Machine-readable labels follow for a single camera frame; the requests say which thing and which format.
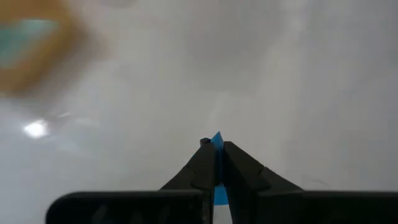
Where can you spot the yellow plastic bin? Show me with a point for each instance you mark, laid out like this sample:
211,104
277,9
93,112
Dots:
73,49

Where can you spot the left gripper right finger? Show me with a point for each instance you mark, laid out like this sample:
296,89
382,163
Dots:
242,174

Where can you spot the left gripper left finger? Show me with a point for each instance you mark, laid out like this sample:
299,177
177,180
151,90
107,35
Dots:
199,174

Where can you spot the blue rectangular wooden block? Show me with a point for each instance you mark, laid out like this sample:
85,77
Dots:
218,140

